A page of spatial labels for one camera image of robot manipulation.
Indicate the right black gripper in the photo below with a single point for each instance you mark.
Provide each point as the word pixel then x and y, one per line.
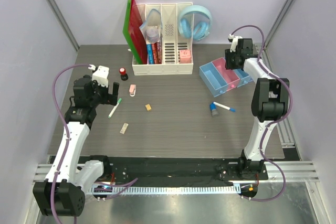
pixel 228 64

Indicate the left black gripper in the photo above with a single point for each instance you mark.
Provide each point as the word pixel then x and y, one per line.
pixel 108 98

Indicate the pink drawer bin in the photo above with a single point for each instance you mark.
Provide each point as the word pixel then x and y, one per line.
pixel 230 77

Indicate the light blue drawer bin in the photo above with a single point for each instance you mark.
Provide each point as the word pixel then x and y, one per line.
pixel 213 79

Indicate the small tan eraser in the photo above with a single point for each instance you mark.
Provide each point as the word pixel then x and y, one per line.
pixel 148 107

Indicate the beige long eraser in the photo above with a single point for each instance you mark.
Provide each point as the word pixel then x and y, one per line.
pixel 124 128

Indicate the blue white marker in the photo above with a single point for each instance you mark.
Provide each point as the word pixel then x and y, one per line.
pixel 224 107

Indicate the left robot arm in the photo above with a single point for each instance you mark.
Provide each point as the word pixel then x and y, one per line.
pixel 63 190

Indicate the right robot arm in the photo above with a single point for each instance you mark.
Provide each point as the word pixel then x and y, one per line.
pixel 269 104

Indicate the red black stamp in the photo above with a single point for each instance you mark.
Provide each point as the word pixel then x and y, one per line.
pixel 123 74

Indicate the green white marker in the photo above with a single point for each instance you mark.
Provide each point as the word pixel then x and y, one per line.
pixel 114 108

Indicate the pink stapler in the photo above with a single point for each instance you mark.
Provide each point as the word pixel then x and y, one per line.
pixel 132 90

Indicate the pink cube box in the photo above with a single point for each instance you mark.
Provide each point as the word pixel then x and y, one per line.
pixel 185 56

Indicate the blue grey glue stick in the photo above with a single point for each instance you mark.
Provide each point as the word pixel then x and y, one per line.
pixel 213 110

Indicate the light blue headphones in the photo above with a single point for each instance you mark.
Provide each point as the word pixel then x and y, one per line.
pixel 187 27

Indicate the green red folder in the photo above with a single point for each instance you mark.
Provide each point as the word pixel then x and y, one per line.
pixel 132 33

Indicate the white file organizer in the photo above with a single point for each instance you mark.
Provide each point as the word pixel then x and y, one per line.
pixel 172 41

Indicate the clear zip pouch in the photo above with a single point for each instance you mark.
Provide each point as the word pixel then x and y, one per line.
pixel 151 28

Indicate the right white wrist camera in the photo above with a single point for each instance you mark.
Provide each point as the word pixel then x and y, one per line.
pixel 234 41

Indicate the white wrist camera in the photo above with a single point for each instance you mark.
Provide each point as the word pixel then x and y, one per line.
pixel 234 41
pixel 101 76

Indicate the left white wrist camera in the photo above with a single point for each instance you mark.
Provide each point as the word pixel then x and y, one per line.
pixel 101 76

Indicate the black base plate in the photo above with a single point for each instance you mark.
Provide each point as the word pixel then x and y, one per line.
pixel 155 169

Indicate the white slotted cable duct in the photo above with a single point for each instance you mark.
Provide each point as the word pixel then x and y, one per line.
pixel 235 189

